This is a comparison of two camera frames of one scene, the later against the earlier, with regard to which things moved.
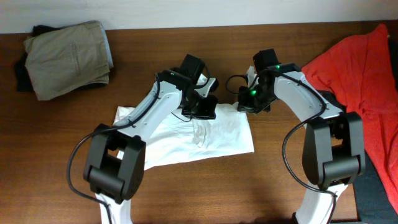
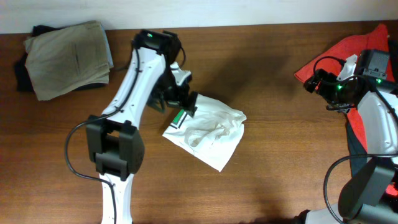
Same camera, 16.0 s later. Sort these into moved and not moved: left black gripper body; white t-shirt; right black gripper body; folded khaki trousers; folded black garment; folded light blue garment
Moved: left black gripper body; white t-shirt; right black gripper body
Not moved: folded khaki trousers; folded black garment; folded light blue garment
